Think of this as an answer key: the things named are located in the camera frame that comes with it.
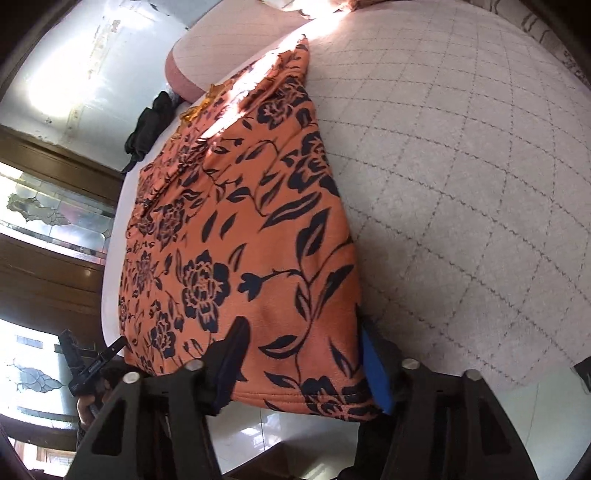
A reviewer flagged person's left hand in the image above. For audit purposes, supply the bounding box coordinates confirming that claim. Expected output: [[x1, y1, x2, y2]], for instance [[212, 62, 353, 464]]
[[75, 394, 106, 432]]

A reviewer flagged pink padded headboard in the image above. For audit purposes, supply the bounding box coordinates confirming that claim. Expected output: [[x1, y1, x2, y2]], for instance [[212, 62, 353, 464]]
[[164, 0, 324, 104]]

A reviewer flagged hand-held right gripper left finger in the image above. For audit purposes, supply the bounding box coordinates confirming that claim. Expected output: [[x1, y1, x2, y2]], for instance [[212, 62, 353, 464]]
[[69, 318, 252, 480]]

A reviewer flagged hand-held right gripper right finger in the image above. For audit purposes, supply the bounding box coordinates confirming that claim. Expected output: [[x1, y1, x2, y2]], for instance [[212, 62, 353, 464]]
[[360, 330, 539, 480]]

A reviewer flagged cream floral blanket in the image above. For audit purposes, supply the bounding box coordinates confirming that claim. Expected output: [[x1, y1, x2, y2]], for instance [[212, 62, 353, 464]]
[[480, 0, 591, 93]]

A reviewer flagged pink quilted bed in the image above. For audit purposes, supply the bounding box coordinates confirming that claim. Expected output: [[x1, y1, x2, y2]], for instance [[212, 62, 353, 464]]
[[99, 0, 591, 416]]

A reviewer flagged stained glass wooden door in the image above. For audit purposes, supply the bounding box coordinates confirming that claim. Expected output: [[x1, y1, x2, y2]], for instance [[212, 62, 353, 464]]
[[0, 124, 125, 462]]

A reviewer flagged black clothing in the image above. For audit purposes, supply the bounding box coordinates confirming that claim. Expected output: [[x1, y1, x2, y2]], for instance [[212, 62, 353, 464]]
[[122, 90, 178, 174]]

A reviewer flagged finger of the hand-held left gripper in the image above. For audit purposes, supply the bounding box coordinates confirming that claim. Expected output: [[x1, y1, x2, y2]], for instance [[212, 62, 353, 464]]
[[98, 336, 128, 366]]

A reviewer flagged orange floral garment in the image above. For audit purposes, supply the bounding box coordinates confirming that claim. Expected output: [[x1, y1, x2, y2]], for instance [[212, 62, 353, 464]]
[[117, 36, 398, 423]]

